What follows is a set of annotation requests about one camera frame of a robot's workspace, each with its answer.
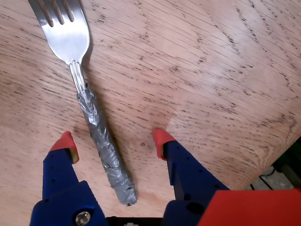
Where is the red camera mount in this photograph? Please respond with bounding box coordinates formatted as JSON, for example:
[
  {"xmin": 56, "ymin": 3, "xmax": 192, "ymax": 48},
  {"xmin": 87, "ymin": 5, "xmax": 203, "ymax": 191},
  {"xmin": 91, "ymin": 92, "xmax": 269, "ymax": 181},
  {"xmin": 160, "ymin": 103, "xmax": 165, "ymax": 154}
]
[{"xmin": 197, "ymin": 187, "xmax": 301, "ymax": 226}]

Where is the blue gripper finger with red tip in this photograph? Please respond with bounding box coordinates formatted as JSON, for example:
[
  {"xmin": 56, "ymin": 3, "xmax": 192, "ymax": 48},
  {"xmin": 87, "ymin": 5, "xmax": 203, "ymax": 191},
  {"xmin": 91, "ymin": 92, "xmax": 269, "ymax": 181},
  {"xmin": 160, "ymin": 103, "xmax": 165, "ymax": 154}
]
[
  {"xmin": 152, "ymin": 128, "xmax": 231, "ymax": 226},
  {"xmin": 29, "ymin": 130, "xmax": 109, "ymax": 226}
]

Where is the steel fork gray taped handle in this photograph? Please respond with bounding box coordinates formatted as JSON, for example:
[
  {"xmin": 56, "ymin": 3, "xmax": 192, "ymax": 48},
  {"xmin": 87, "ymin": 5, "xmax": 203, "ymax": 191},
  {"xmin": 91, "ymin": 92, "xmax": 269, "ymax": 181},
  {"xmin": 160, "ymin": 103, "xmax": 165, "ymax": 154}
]
[{"xmin": 27, "ymin": 0, "xmax": 138, "ymax": 207}]

